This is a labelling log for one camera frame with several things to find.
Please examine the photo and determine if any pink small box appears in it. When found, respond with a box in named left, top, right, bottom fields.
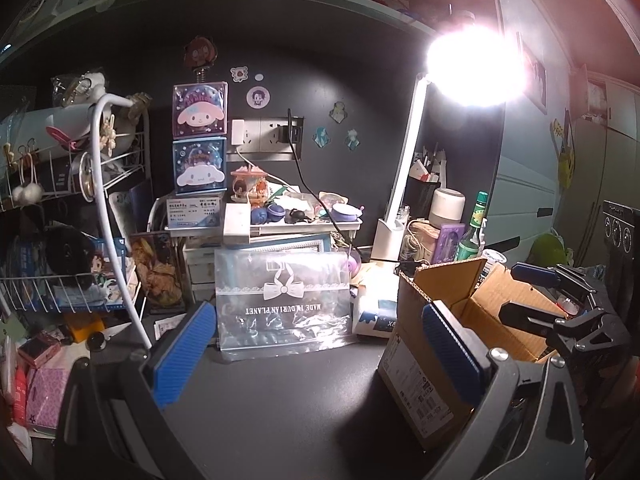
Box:
left=17, top=337, right=61, bottom=366

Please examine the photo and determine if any white storage tray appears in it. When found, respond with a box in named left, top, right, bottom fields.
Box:
left=250, top=205, right=363, bottom=237

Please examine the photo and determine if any blue character box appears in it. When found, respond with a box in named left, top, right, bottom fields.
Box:
left=172, top=137, right=227, bottom=195

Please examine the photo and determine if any yellow character sticker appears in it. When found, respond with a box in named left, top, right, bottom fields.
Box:
left=552, top=110, right=576, bottom=188

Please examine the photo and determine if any pink character box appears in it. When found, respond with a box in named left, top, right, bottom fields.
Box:
left=172, top=81, right=229, bottom=139

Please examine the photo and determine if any purple box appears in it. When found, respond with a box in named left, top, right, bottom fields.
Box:
left=432, top=224, right=466, bottom=265

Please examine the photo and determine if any framed wall picture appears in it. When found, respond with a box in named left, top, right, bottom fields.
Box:
left=517, top=32, right=548, bottom=113

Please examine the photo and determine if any small flat paper packet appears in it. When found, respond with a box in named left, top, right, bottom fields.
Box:
left=152, top=315, right=186, bottom=343

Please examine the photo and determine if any white flat box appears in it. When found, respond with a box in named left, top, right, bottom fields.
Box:
left=222, top=202, right=251, bottom=245

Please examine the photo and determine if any white wire rack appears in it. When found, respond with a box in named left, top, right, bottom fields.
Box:
left=0, top=92, right=153, bottom=351

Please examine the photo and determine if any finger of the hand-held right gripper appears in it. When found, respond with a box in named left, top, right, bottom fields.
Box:
left=497, top=300, right=571, bottom=341
left=510, top=262, right=598, bottom=307

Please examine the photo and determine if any white blue medicine box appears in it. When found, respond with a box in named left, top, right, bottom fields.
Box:
left=165, top=195, right=226, bottom=228

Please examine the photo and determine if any white drawer unit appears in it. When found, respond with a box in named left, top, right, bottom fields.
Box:
left=182, top=237, right=221, bottom=303

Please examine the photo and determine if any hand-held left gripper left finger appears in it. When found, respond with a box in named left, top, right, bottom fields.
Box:
left=55, top=301, right=221, bottom=480

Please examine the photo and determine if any pink patterned packet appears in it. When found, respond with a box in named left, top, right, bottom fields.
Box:
left=25, top=367, right=71, bottom=428

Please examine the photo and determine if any orange carousel figurine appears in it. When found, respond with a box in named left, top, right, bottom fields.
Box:
left=231, top=167, right=271, bottom=206

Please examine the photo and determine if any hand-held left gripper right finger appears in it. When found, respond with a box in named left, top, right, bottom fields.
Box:
left=421, top=301, right=587, bottom=480

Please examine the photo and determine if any purple bowl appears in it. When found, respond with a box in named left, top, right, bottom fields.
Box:
left=330, top=202, right=363, bottom=223

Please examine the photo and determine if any green glass bottle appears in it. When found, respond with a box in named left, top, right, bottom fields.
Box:
left=457, top=191, right=488, bottom=261

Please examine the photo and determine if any brown acrylic card stand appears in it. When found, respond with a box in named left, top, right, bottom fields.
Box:
left=129, top=232, right=188, bottom=311

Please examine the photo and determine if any black cable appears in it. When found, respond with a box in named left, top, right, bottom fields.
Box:
left=287, top=108, right=361, bottom=261

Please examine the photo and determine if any black appliance with dials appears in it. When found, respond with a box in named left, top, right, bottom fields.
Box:
left=602, top=200, right=640, bottom=261

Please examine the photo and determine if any white pompom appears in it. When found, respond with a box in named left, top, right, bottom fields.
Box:
left=12, top=182, right=43, bottom=206

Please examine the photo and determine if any blue round figurine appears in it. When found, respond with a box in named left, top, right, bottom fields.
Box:
left=250, top=205, right=286, bottom=223

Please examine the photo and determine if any wall socket panel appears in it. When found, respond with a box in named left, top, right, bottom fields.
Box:
left=227, top=116, right=305, bottom=161

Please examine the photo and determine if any white cylinder humidifier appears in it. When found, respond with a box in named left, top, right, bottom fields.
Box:
left=429, top=188, right=466, bottom=226

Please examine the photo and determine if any green plush toy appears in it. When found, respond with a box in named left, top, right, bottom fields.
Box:
left=530, top=232, right=568, bottom=266

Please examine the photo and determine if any cardboard box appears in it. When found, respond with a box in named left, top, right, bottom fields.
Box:
left=377, top=256, right=568, bottom=453

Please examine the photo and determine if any clear zip bag with bow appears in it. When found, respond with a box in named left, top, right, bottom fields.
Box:
left=214, top=249, right=358, bottom=361

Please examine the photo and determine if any orange small box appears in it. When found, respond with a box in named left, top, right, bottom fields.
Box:
left=67, top=322, right=106, bottom=343

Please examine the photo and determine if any overhead shelf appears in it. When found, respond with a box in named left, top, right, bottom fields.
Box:
left=0, top=0, right=436, bottom=68

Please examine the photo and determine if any black mesh pen holder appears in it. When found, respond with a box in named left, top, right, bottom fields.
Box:
left=407, top=175, right=451, bottom=223

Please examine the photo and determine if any white desk lamp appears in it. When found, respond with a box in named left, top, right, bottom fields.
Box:
left=372, top=10, right=531, bottom=263

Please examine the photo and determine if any spring head wall figure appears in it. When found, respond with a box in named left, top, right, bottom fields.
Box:
left=184, top=36, right=218, bottom=86

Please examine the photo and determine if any white blue tissue pack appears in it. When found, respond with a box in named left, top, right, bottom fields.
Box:
left=352, top=280, right=401, bottom=338

